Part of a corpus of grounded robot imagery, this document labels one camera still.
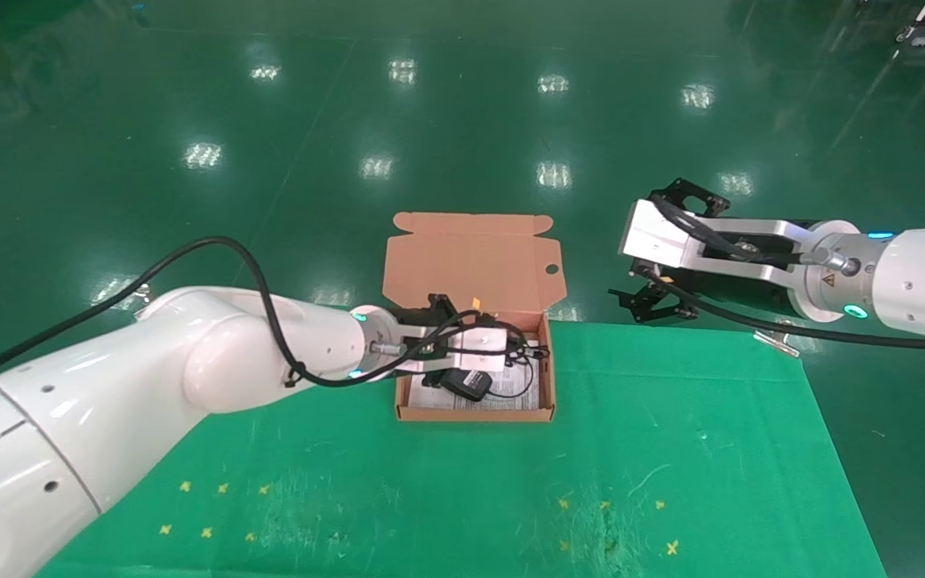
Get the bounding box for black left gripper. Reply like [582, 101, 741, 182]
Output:
[401, 292, 479, 330]

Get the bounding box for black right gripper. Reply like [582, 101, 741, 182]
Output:
[608, 177, 802, 324]

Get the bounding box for black wired computer mouse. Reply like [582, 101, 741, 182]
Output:
[439, 353, 544, 403]

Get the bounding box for black data cable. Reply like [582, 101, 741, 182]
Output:
[501, 324, 552, 367]

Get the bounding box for open brown cardboard box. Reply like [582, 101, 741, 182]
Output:
[382, 211, 568, 424]

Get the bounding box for white printed paper sheet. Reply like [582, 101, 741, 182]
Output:
[405, 333, 541, 413]

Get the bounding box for metal binder clip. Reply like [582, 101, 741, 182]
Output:
[753, 320, 803, 359]

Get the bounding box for green table mat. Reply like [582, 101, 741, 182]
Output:
[33, 295, 890, 578]

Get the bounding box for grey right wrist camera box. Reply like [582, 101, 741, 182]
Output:
[618, 198, 813, 284]

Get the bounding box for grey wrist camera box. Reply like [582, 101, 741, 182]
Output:
[397, 324, 513, 375]
[618, 198, 813, 284]

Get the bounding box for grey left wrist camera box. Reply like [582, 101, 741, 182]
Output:
[397, 324, 513, 375]

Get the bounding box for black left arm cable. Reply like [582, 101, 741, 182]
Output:
[0, 234, 529, 396]

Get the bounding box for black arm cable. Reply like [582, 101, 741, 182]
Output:
[650, 196, 925, 353]
[0, 234, 529, 396]

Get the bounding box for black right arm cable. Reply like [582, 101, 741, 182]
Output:
[650, 196, 925, 353]

